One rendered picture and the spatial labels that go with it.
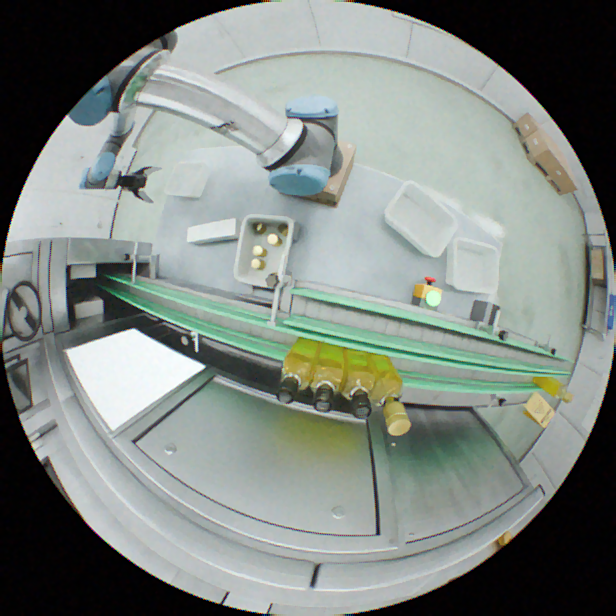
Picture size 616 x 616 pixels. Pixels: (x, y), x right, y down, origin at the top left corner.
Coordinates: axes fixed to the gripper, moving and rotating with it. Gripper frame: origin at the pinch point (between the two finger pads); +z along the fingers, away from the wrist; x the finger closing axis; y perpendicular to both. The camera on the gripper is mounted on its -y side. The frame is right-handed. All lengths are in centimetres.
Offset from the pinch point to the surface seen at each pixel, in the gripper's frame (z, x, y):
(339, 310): 2, 25, -81
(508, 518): -48, 35, -126
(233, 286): 13, 34, -41
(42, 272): -50, 31, 17
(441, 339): 2, 23, -113
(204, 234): 9.5, 17.2, -25.3
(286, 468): -32, 43, -81
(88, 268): -23, 38, 27
